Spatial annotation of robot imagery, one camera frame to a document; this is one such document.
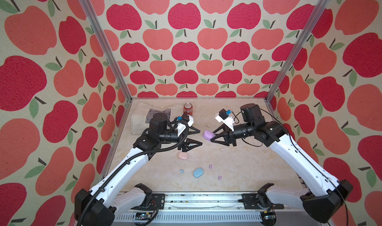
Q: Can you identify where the purple earbud charging case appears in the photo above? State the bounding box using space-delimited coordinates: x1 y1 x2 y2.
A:
203 130 216 141

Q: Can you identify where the blue earbud charging case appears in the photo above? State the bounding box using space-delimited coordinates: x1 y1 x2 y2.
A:
193 168 204 178

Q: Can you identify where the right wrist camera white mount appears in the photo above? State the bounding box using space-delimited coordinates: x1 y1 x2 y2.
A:
215 109 235 131

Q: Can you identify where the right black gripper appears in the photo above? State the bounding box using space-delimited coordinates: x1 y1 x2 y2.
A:
209 124 253 146

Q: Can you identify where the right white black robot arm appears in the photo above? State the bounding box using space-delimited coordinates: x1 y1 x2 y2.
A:
203 104 353 226

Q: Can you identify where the red cola can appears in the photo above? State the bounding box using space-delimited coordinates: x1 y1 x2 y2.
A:
183 103 193 116

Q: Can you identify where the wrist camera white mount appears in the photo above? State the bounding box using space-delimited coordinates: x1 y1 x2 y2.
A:
176 115 194 136
215 109 235 131

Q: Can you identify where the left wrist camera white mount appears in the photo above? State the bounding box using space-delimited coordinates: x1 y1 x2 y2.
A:
176 115 194 136

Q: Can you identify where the left aluminium frame post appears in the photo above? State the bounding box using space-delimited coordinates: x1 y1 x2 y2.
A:
79 0 132 104

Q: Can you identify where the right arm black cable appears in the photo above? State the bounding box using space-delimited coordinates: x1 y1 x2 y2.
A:
229 108 350 226

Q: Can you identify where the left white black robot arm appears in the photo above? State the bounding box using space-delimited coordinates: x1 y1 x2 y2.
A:
74 113 202 226

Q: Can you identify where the right aluminium frame post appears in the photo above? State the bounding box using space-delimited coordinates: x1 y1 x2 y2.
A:
265 0 331 104

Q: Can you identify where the beige Monet tote bag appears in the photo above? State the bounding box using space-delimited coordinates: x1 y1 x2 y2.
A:
131 103 183 135

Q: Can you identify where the aluminium frame post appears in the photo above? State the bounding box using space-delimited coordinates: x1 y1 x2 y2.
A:
79 0 132 104
265 0 331 104

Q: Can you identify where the pink earbud charging case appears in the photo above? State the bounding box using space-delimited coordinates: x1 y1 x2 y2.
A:
178 152 189 160

